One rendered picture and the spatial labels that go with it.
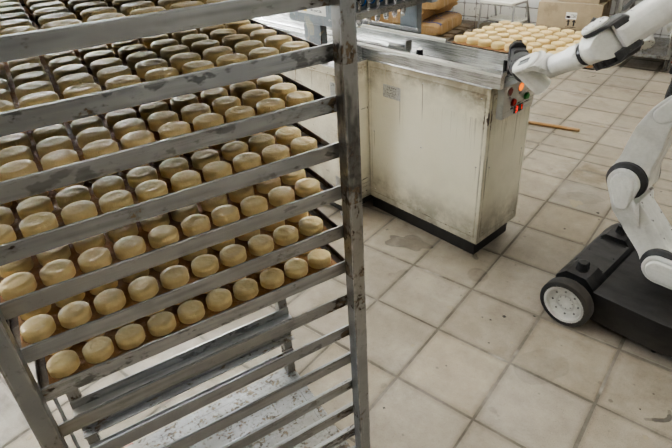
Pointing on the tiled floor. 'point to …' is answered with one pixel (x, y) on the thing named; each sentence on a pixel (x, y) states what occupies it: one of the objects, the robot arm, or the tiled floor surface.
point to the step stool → (505, 5)
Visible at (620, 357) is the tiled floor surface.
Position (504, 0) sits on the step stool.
